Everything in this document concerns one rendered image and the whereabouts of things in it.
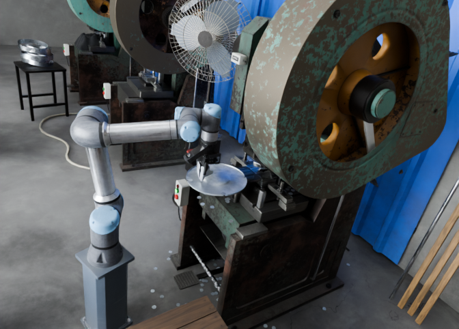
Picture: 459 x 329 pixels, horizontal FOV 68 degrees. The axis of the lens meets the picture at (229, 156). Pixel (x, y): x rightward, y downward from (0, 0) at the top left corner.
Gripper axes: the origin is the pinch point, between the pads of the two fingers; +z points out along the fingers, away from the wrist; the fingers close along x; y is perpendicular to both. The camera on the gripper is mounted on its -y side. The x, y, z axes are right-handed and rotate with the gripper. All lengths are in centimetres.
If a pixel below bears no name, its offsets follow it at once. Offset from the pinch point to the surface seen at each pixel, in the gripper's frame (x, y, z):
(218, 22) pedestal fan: 75, 43, -59
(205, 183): -2.4, 1.8, 1.8
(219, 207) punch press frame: -1.5, 12.4, 18.1
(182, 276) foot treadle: 2, -2, 64
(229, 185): -7.5, 11.6, 1.3
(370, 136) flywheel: -45, 47, -37
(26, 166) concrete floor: 177, -65, 80
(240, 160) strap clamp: 17.5, 34.5, 4.4
